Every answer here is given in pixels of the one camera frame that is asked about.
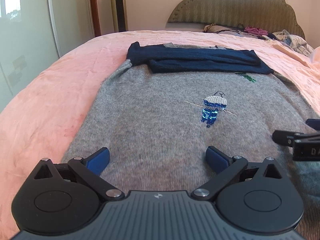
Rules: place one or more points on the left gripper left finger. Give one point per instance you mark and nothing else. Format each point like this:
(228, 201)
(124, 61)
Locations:
(88, 170)

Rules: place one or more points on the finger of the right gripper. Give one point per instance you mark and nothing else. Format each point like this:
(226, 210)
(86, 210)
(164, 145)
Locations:
(284, 137)
(313, 123)

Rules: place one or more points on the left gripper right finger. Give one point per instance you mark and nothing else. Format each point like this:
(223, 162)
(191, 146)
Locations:
(227, 171)

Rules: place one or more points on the grey and navy sweater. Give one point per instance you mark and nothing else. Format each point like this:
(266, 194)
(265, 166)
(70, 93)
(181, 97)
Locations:
(161, 109)

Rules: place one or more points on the pile of mixed clothes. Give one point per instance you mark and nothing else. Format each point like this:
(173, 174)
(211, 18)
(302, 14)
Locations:
(294, 42)

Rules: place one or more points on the pink bed sheet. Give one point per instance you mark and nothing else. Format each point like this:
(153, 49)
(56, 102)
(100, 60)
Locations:
(42, 119)

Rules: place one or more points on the olive padded headboard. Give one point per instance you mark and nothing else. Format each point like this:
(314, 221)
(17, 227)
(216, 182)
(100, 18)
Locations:
(270, 15)

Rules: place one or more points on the white wardrobe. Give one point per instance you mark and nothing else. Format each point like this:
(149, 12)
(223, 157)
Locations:
(35, 34)

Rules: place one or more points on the gold tower fan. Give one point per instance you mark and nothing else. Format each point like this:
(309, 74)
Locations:
(119, 15)

